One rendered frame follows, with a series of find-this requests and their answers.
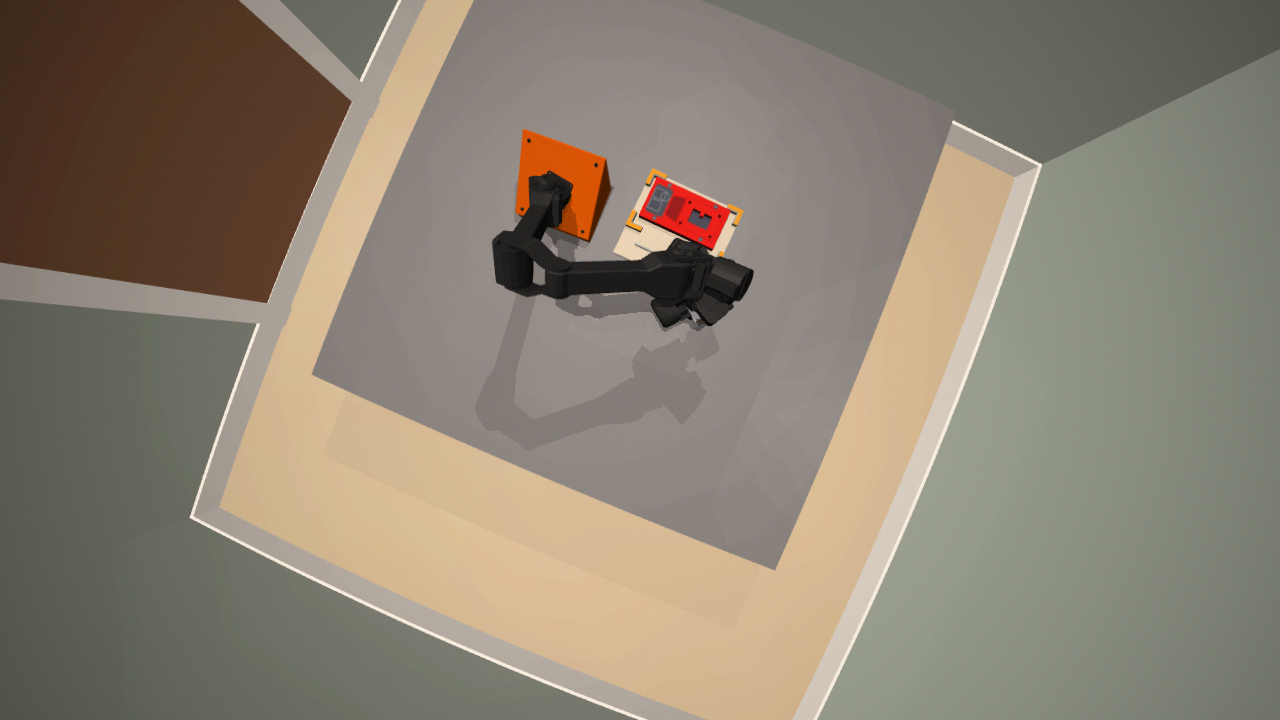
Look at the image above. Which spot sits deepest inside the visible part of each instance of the red toy car body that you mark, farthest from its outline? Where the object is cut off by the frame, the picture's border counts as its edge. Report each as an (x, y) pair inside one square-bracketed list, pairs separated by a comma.
[(684, 213)]

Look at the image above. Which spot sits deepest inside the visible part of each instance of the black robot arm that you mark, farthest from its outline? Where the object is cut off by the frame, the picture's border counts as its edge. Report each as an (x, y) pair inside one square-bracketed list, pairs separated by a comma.
[(716, 282)]

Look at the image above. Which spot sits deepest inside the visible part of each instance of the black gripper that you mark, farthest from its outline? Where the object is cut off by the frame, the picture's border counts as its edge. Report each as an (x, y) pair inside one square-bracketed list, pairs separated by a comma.
[(670, 312)]

